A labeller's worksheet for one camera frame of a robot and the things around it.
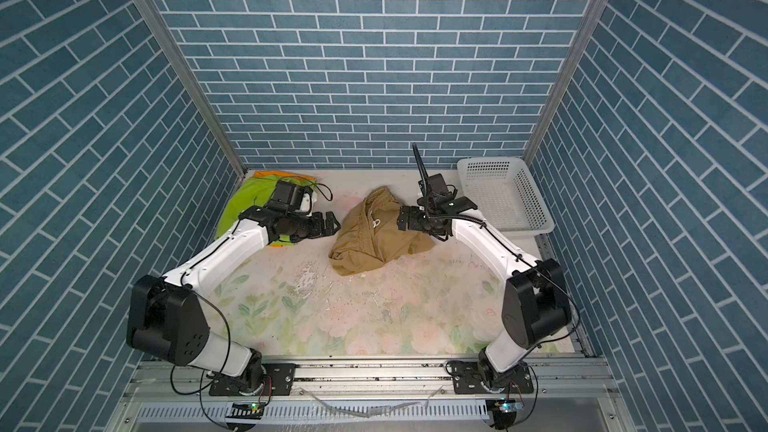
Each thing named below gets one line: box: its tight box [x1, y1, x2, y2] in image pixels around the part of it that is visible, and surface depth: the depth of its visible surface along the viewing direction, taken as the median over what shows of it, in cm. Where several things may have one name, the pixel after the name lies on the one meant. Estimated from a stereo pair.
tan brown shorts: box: [328, 186, 435, 275], surface depth 96 cm
